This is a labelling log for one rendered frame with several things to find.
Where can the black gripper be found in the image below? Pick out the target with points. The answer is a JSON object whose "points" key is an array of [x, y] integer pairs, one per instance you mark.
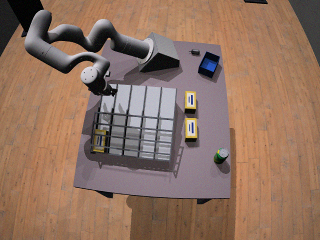
{"points": [[107, 91]]}

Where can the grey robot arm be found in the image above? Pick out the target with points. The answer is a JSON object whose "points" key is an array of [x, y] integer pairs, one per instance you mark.
{"points": [[38, 44]]}

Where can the green drink can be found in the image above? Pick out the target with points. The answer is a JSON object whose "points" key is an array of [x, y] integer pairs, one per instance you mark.
{"points": [[221, 156]]}

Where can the yellow carton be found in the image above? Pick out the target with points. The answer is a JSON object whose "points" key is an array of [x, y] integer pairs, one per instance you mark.
{"points": [[190, 102], [100, 140], [190, 129]]}

